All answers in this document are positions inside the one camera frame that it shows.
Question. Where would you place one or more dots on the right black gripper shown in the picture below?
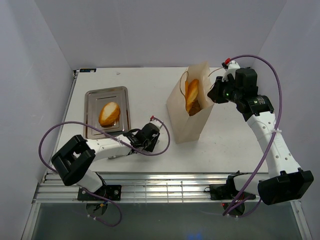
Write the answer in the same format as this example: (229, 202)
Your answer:
(214, 94)

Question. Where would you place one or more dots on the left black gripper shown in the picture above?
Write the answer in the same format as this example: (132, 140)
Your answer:
(151, 147)

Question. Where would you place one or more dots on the long baguette bread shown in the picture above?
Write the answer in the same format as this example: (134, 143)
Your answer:
(192, 94)
(186, 87)

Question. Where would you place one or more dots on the beige paper bag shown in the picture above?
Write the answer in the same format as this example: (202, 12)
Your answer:
(189, 128)

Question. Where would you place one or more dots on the metal tongs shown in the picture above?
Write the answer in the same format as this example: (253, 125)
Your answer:
(114, 157)

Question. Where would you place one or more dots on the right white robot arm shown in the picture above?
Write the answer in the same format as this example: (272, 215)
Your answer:
(286, 180)

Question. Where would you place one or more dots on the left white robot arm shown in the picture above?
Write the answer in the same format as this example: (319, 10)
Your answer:
(73, 160)

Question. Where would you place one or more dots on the oval bread loaf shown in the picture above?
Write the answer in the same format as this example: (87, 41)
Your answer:
(109, 114)

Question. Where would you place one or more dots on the metal tray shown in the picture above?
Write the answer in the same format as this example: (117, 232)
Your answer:
(95, 100)

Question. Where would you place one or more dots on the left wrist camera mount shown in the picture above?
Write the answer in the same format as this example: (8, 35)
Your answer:
(156, 122)

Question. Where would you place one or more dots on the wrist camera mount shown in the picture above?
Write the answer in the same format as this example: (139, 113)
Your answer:
(230, 67)
(156, 122)

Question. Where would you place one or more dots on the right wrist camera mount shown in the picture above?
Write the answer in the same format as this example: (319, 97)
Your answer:
(230, 67)

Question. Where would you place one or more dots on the aluminium frame rail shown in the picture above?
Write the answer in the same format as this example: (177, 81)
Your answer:
(138, 188)

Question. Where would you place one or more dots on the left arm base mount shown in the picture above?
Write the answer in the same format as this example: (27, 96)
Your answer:
(112, 192)

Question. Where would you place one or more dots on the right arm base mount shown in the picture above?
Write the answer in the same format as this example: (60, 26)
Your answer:
(220, 192)

